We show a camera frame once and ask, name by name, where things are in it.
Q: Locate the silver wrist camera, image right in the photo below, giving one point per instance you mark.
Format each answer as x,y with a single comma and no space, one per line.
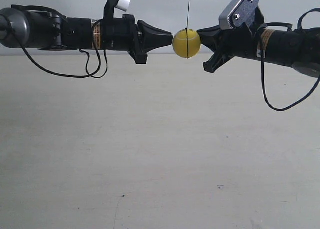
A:
236,13

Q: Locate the silver wrist camera, image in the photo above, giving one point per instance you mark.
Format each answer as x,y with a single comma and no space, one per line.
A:
236,13
111,5

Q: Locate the yellow tennis ball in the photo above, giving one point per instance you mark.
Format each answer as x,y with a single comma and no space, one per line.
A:
186,43

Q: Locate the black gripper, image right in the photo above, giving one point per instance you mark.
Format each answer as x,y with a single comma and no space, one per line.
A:
241,42

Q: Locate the silver wrist camera, image left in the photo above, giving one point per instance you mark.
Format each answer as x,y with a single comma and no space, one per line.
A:
111,5

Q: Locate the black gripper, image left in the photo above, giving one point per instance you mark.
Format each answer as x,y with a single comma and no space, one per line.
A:
123,34

